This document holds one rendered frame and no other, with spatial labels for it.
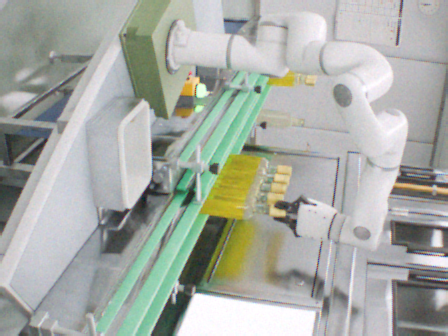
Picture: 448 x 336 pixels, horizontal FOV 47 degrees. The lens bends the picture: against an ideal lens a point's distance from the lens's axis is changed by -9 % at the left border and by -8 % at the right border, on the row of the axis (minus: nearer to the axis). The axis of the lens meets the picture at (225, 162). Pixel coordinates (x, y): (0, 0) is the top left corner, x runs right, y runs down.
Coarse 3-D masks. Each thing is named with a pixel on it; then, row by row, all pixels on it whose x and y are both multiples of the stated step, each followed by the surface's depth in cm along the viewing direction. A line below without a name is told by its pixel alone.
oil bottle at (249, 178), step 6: (222, 174) 163; (228, 174) 163; (234, 174) 163; (240, 174) 163; (246, 174) 163; (252, 174) 163; (234, 180) 160; (240, 180) 160; (246, 180) 160; (252, 180) 160; (258, 180) 160; (258, 186) 159
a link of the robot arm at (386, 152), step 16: (336, 80) 115; (352, 80) 112; (336, 96) 116; (352, 96) 113; (352, 112) 114; (368, 112) 112; (384, 112) 118; (400, 112) 119; (352, 128) 116; (368, 128) 113; (384, 128) 113; (400, 128) 116; (368, 144) 114; (384, 144) 113; (400, 144) 119; (384, 160) 121; (400, 160) 123
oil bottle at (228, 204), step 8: (216, 192) 154; (224, 192) 154; (232, 192) 154; (208, 200) 151; (216, 200) 150; (224, 200) 150; (232, 200) 150; (240, 200) 150; (248, 200) 150; (200, 208) 153; (208, 208) 152; (216, 208) 151; (224, 208) 151; (232, 208) 150; (240, 208) 150; (248, 208) 149; (224, 216) 152; (232, 216) 151; (240, 216) 151; (248, 216) 151
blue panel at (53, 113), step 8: (224, 24) 286; (232, 24) 287; (240, 24) 287; (224, 32) 270; (232, 32) 271; (56, 104) 183; (64, 104) 183; (48, 112) 176; (56, 112) 176; (40, 120) 170; (48, 120) 170; (56, 120) 170; (32, 136) 160; (40, 136) 159; (48, 136) 159
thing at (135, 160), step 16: (144, 112) 133; (128, 128) 135; (144, 128) 135; (128, 144) 137; (144, 144) 137; (128, 160) 140; (144, 160) 139; (128, 176) 140; (144, 176) 140; (128, 192) 133
